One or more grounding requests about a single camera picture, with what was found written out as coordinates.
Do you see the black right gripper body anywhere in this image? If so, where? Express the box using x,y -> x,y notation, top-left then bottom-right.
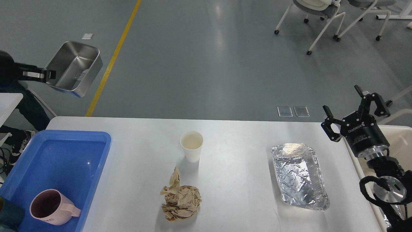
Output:
341,111 -> 390,158

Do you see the white office chair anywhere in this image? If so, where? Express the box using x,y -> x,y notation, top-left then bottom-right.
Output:
274,0 -> 346,55
333,0 -> 398,42

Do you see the blue plastic tray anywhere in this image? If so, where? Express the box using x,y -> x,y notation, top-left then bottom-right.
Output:
1,130 -> 111,232

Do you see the stainless steel rectangular pan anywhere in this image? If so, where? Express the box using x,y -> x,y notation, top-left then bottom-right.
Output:
46,41 -> 103,98

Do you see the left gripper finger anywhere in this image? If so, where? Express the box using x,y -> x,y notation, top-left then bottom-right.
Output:
23,66 -> 56,83

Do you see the aluminium foil tray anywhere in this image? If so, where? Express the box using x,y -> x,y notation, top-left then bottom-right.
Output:
271,143 -> 330,210

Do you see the white paper cup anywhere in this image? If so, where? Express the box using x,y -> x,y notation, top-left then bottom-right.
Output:
180,131 -> 204,163

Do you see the floor outlet cover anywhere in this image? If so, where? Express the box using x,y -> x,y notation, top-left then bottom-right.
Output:
293,106 -> 310,117
277,106 -> 293,118

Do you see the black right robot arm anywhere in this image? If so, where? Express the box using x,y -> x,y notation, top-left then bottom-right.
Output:
321,85 -> 412,232

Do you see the floor outlet cover left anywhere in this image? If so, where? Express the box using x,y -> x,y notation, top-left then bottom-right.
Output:
277,106 -> 293,118

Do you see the white chair leg right edge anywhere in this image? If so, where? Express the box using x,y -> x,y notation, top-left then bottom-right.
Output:
385,85 -> 412,107

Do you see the white office chair right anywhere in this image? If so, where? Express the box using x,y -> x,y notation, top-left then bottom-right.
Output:
333,0 -> 398,42

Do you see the crumpled brown paper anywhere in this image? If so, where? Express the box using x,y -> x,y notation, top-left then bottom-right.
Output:
160,167 -> 202,221

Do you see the pink plastic mug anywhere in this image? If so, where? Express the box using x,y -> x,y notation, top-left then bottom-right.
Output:
29,188 -> 81,226

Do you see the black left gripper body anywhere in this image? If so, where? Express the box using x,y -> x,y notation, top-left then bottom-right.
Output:
0,51 -> 23,88

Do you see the floor outlet cover right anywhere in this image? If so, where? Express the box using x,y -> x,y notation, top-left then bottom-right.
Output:
293,106 -> 310,117

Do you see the teal cup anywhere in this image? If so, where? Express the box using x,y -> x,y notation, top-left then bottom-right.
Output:
0,197 -> 24,232

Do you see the white side table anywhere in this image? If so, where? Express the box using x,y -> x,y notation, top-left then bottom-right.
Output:
0,93 -> 57,129

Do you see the white office chair left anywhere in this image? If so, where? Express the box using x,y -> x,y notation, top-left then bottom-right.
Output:
274,0 -> 346,55

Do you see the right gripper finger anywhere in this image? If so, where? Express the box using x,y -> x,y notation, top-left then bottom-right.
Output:
354,85 -> 391,121
321,105 -> 343,142

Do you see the person in beige sweater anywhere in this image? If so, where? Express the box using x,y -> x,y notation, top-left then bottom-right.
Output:
1,81 -> 50,167

